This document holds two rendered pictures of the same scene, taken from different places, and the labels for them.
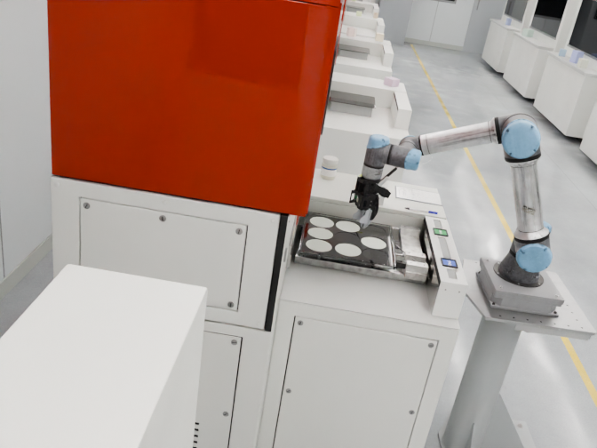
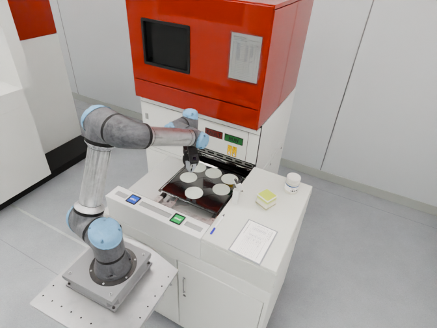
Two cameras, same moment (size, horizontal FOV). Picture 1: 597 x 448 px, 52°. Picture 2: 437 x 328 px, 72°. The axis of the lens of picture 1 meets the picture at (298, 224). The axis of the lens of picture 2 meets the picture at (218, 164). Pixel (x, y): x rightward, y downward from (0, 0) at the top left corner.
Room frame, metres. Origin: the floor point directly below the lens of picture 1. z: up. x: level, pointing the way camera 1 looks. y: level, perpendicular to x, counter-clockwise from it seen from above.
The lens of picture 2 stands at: (2.81, -1.40, 2.00)
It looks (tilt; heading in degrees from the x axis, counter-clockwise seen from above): 36 degrees down; 114
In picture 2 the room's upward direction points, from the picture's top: 4 degrees clockwise
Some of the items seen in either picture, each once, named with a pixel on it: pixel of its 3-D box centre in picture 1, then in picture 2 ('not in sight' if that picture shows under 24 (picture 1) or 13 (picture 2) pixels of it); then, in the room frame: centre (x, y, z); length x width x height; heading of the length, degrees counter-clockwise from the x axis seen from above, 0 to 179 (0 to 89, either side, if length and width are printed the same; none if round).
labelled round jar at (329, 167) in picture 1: (329, 167); (292, 183); (2.67, -0.10, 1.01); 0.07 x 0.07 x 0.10
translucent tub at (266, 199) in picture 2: not in sight; (266, 200); (2.58, -0.27, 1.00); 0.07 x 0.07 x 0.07; 65
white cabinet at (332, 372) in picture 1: (351, 333); (205, 256); (2.28, -0.31, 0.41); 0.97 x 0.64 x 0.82; 179
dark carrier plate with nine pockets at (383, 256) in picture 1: (347, 238); (204, 183); (2.20, -0.20, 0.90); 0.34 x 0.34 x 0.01; 89
